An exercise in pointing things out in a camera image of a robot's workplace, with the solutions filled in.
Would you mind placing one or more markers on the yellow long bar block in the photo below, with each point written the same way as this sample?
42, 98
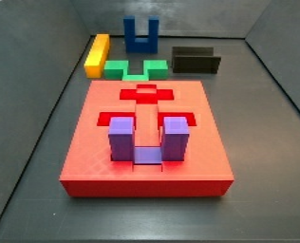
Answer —
97, 56

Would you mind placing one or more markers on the red board with slots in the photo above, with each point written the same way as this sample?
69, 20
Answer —
93, 175

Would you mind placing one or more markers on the purple U-shaped block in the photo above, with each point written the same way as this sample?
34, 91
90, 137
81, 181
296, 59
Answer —
169, 150

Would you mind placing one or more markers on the blue U-shaped block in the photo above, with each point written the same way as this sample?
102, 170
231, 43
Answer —
141, 44

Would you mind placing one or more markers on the black bracket holder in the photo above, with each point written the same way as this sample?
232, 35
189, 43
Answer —
194, 60

